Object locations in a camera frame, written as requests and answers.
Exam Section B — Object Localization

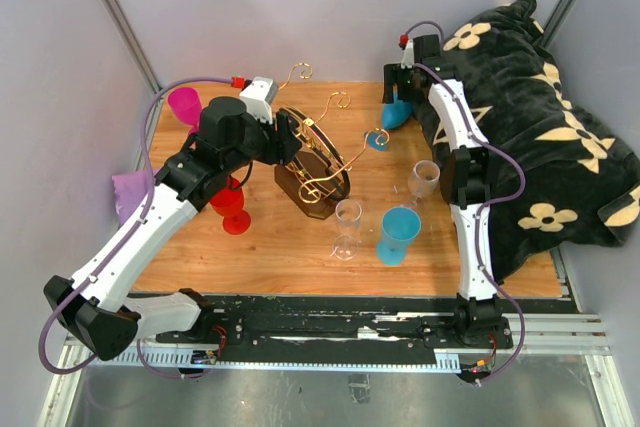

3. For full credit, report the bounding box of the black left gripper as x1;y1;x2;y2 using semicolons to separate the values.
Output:
223;104;302;173

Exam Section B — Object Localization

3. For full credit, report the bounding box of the blue plastic wine glass back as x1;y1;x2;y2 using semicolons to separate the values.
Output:
364;94;413;151

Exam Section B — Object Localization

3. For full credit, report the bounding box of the blue plastic wine glass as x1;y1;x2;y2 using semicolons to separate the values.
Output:
364;94;413;151
376;206;422;265

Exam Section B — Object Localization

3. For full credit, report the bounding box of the red plastic wine glass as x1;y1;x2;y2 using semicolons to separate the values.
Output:
209;177;251;235

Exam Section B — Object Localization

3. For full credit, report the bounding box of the clear wine glass back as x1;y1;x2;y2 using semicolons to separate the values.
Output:
332;199;362;260

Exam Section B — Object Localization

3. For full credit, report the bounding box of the clear wine glass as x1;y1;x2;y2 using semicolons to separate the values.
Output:
332;199;362;260
403;160;440;209

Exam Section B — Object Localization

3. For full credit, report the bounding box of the magenta plastic wine glass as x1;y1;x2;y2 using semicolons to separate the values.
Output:
167;87;202;134

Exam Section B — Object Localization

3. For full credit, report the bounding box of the clear wine glass front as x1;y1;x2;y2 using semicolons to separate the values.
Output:
403;160;440;209

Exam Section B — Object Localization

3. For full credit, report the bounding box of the blue plastic wine glass front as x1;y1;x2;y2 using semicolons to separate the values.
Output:
376;206;422;265

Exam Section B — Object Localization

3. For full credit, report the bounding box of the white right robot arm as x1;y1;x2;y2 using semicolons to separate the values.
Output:
383;34;502;347

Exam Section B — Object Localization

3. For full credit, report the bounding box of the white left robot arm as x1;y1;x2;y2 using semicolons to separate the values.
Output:
44;96;302;361

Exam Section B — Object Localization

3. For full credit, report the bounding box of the purple folded cloth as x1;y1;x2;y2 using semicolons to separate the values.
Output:
111;170;148;226

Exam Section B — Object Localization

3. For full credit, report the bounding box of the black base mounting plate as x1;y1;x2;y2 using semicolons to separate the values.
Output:
155;295;514;367

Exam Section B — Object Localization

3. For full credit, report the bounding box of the black floral plush pillow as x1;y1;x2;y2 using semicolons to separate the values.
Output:
443;0;639;282

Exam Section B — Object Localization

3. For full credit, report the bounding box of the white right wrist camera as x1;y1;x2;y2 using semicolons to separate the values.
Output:
399;34;415;69

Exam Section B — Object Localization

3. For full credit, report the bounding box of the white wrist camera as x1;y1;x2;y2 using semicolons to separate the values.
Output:
231;76;279;124
399;34;415;69

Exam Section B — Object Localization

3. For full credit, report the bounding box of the gold wire wine glass rack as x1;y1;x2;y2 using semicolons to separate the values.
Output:
274;91;390;221

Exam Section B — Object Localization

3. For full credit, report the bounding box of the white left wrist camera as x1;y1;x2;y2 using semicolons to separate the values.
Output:
231;76;279;124

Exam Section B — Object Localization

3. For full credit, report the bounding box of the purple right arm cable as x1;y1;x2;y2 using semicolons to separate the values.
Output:
404;20;527;388

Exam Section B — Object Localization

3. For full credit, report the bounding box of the aluminium frame rail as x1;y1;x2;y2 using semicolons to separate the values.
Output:
95;303;611;382

